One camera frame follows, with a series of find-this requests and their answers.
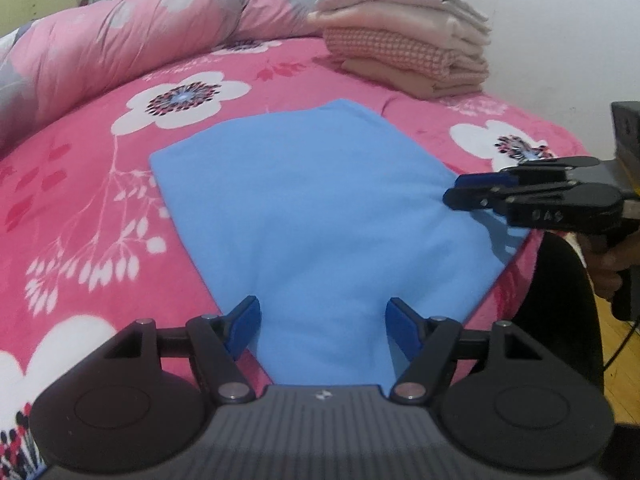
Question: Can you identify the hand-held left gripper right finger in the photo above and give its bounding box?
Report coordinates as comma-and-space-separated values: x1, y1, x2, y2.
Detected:
386, 297, 544, 404

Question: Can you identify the person's right hand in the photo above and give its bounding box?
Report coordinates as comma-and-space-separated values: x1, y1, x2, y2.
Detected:
586, 247, 623, 305

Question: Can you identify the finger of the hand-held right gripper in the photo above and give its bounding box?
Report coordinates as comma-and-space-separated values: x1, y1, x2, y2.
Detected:
442, 182, 571, 211
454, 156, 601, 190

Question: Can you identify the cream folded cloth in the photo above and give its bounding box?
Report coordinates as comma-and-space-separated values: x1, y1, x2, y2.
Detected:
307, 2, 492, 68

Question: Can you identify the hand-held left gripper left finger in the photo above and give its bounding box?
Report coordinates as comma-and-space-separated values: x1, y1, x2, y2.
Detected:
102, 295, 262, 404

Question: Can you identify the beige folded cloth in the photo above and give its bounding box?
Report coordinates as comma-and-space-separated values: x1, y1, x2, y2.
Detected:
342, 57, 484, 100

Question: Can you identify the pink and grey quilt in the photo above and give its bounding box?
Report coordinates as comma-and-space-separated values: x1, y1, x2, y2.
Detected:
0, 0, 324, 149

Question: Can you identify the pink floral blanket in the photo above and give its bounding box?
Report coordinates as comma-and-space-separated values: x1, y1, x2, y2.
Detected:
0, 35, 597, 480

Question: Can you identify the black cable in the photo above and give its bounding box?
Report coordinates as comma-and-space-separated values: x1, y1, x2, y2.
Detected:
601, 319, 640, 377

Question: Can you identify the blue t-shirt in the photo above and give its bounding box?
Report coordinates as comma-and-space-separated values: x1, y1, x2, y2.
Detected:
149, 99, 532, 397

